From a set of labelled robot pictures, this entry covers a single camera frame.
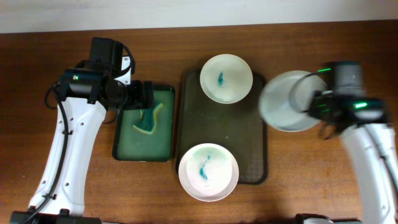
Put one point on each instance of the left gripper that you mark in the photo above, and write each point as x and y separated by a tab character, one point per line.
140	101

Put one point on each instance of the green and yellow sponge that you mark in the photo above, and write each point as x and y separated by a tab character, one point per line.
148	119

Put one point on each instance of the grey-white plate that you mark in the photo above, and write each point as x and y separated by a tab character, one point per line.
284	99

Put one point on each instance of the white plate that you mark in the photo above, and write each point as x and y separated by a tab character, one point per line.
208	172
226	79

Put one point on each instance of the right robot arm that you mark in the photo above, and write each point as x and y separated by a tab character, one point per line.
363	126

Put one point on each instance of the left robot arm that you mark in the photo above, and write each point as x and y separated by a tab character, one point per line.
84	94

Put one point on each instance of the small green water tray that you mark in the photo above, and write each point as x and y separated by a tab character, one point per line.
132	145

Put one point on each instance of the large brown serving tray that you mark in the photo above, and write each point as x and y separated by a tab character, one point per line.
238	127

